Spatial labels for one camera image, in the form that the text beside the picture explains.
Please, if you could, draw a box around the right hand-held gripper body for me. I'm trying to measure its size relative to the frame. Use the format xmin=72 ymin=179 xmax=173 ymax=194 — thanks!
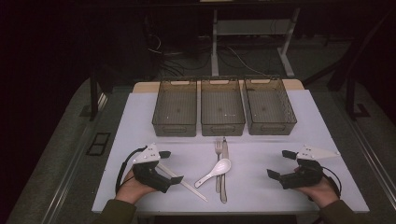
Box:
xmin=277 ymin=144 xmax=341 ymax=190

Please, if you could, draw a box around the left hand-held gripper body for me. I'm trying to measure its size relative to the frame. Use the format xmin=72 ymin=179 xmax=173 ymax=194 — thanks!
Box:
xmin=132 ymin=143 xmax=173 ymax=194

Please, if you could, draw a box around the brown translucent plastic basket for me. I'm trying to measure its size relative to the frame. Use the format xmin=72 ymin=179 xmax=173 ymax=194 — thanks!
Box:
xmin=151 ymin=77 xmax=198 ymax=138
xmin=200 ymin=77 xmax=247 ymax=137
xmin=243 ymin=75 xmax=298 ymax=136

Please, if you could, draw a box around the metal table knife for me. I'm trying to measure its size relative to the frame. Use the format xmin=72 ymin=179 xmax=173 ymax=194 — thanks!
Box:
xmin=219 ymin=136 xmax=230 ymax=204

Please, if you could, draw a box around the person's left hand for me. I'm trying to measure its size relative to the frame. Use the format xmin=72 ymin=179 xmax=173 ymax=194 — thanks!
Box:
xmin=115 ymin=169 xmax=158 ymax=205

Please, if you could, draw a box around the person's right hand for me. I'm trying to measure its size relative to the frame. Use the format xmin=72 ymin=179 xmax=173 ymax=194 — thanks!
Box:
xmin=292 ymin=166 xmax=340 ymax=209

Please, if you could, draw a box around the white ceramic spoon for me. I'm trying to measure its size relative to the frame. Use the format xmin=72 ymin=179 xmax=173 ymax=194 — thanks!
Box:
xmin=193 ymin=158 xmax=233 ymax=189

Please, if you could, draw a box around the metal fork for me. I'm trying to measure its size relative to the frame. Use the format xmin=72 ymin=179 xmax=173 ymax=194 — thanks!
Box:
xmin=214 ymin=137 xmax=224 ymax=194

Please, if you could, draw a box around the black metal stand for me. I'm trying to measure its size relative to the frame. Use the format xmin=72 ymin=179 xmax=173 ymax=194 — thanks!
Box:
xmin=345 ymin=76 xmax=372 ymax=121
xmin=78 ymin=66 xmax=108 ymax=122

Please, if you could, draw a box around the black diagonal beam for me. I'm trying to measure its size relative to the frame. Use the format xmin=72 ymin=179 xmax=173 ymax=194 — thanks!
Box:
xmin=302 ymin=8 xmax=396 ymax=89

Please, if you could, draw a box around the left hand-held gripper cable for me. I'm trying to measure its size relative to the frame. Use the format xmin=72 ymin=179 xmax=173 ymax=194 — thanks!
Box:
xmin=115 ymin=145 xmax=148 ymax=194

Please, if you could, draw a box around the hand-held gripper cable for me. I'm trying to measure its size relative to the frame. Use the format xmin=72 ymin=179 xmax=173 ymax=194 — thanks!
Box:
xmin=115 ymin=145 xmax=148 ymax=194
xmin=321 ymin=166 xmax=343 ymax=199

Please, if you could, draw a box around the right hand-held gripper cable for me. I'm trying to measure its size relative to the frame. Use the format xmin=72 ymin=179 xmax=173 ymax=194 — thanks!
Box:
xmin=321 ymin=166 xmax=343 ymax=199

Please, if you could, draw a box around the black rectangular floor frame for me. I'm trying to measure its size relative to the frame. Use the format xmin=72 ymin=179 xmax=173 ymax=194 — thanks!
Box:
xmin=86 ymin=132 xmax=112 ymax=157

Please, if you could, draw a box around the aluminium floor rail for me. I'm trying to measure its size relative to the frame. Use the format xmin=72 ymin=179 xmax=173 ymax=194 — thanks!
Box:
xmin=349 ymin=119 xmax=396 ymax=195
xmin=41 ymin=92 xmax=108 ymax=224

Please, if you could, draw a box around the black floor cable tangle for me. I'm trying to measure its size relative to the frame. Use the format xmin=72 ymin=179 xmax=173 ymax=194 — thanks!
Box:
xmin=144 ymin=15 xmax=216 ymax=78

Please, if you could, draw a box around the white floor cable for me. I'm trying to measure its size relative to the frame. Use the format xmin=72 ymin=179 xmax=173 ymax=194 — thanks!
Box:
xmin=226 ymin=46 xmax=267 ymax=77

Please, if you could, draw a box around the white metal desk frame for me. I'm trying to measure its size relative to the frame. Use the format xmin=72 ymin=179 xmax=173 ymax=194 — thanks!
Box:
xmin=210 ymin=7 xmax=302 ymax=78

